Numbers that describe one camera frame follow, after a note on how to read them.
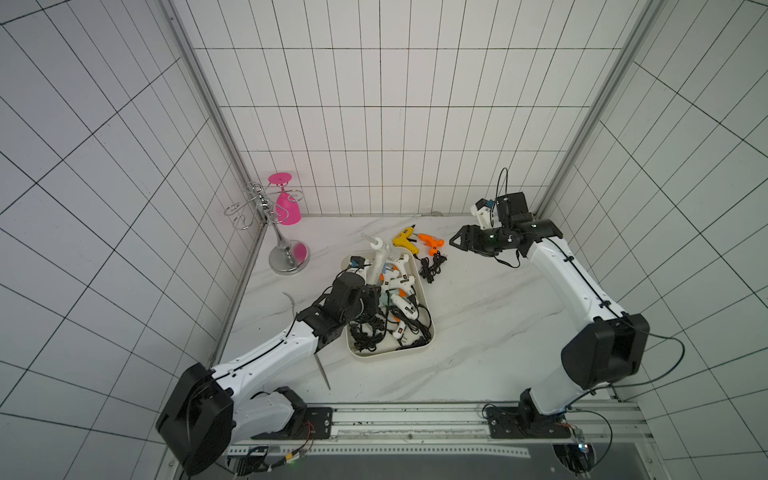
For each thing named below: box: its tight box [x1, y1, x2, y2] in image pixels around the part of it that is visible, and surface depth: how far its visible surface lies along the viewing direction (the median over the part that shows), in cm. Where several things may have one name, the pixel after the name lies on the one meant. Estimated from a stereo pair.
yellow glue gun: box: [392, 224, 420, 255], surface depth 112 cm
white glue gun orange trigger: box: [393, 254, 409, 279], surface depth 100 cm
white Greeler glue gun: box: [361, 232, 389, 285], surface depth 81 cm
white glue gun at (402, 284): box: [388, 273, 415, 297], surface depth 95 cm
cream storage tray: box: [341, 248, 435, 357], surface depth 89 cm
